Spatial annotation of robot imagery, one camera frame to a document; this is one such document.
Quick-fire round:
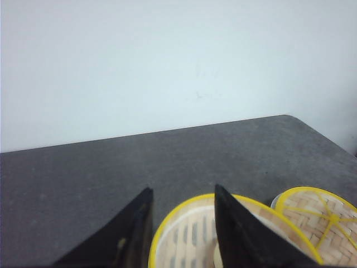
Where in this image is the white cloth steamer liner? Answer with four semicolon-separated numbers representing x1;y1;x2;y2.
155;205;217;267

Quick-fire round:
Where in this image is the white plate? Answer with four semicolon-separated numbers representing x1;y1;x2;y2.
271;191;293;212

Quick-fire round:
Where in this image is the bamboo steamer basket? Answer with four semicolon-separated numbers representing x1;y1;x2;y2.
148;193;323;267

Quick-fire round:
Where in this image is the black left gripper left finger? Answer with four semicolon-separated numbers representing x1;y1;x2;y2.
54;188;153;267

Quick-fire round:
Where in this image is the woven bamboo steamer lid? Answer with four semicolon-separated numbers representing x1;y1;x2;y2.
277;186;356;267

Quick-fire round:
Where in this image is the white steamed bun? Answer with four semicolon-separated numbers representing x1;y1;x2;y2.
213;243;223;268

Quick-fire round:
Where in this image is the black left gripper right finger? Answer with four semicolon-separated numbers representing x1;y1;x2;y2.
214;184;319;268

